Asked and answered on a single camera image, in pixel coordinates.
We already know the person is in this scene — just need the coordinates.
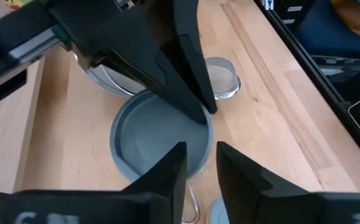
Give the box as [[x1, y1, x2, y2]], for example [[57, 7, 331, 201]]
[[295, 0, 360, 60]]

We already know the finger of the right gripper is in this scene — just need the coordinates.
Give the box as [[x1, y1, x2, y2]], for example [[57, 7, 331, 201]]
[[144, 0, 217, 114], [70, 18, 207, 125]]

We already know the medium metal mesh strainer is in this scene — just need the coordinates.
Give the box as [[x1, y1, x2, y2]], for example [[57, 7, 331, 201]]
[[100, 65, 146, 94]]

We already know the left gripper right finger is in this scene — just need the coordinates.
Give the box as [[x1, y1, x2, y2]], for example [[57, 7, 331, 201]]
[[216, 141, 360, 224]]

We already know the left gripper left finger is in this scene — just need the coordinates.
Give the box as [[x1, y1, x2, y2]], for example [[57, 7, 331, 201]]
[[0, 141, 187, 224]]

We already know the small metal mesh strainer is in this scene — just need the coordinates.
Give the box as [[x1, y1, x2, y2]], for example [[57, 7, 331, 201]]
[[203, 56, 242, 101]]

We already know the mixed fruit can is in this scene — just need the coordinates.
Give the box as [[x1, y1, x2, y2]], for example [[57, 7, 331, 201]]
[[209, 197, 230, 224]]

